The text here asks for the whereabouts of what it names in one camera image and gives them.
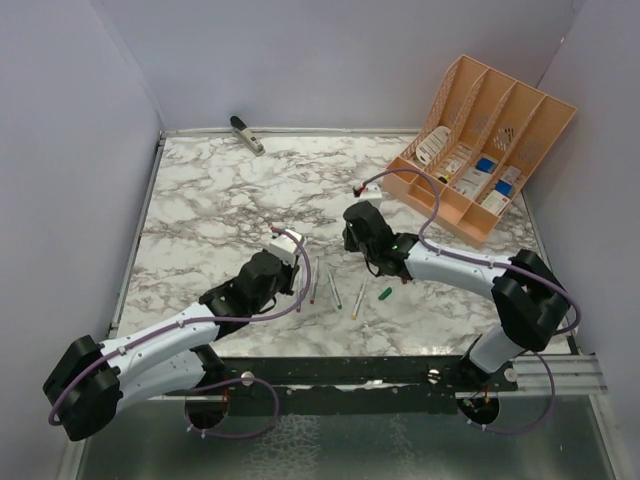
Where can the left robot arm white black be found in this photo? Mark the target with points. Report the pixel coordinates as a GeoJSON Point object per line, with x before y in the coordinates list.
{"type": "Point", "coordinates": [95, 380]}

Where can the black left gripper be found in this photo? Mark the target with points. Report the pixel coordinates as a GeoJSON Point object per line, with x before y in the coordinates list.
{"type": "Point", "coordinates": [289, 272]}

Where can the white card packet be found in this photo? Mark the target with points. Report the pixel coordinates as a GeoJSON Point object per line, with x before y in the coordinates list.
{"type": "Point", "coordinates": [471, 183]}

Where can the black mounting rail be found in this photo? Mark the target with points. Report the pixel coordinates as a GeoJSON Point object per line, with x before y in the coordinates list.
{"type": "Point", "coordinates": [346, 385]}

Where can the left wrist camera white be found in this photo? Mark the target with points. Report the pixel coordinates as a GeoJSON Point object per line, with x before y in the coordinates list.
{"type": "Point", "coordinates": [285, 245]}

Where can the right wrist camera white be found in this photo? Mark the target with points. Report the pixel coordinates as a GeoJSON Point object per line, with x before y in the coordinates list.
{"type": "Point", "coordinates": [370, 192]}

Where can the red marker pen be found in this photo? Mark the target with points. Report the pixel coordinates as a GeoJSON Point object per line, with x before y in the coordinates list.
{"type": "Point", "coordinates": [314, 280]}

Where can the green marker pen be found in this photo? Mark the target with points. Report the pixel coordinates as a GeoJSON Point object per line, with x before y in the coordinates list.
{"type": "Point", "coordinates": [333, 287]}

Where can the white red box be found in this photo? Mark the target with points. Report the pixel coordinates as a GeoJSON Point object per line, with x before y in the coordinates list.
{"type": "Point", "coordinates": [510, 175]}

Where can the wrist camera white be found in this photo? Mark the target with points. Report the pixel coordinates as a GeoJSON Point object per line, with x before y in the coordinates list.
{"type": "Point", "coordinates": [370, 192]}
{"type": "Point", "coordinates": [285, 245]}

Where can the yellow marker pen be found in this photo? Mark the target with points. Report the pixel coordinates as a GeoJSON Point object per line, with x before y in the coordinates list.
{"type": "Point", "coordinates": [359, 299]}

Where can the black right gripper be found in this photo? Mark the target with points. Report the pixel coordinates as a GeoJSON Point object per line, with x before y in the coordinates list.
{"type": "Point", "coordinates": [348, 244]}

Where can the blue marker pen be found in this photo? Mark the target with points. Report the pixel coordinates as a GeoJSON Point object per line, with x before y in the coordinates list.
{"type": "Point", "coordinates": [300, 296]}

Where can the peach desk file organizer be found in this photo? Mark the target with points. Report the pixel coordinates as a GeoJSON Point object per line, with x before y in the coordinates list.
{"type": "Point", "coordinates": [489, 114]}

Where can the blue eraser box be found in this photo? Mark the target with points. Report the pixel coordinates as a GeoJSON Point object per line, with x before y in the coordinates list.
{"type": "Point", "coordinates": [486, 164]}
{"type": "Point", "coordinates": [504, 188]}

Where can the grey black stapler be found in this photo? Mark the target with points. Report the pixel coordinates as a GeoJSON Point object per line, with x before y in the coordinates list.
{"type": "Point", "coordinates": [246, 136]}

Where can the green pen cap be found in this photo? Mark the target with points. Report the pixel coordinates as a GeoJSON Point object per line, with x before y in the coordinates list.
{"type": "Point", "coordinates": [385, 294]}

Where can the white oval tag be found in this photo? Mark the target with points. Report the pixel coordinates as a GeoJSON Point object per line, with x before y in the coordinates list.
{"type": "Point", "coordinates": [431, 145]}

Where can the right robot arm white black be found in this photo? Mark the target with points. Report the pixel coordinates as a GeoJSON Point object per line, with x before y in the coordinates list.
{"type": "Point", "coordinates": [527, 296]}

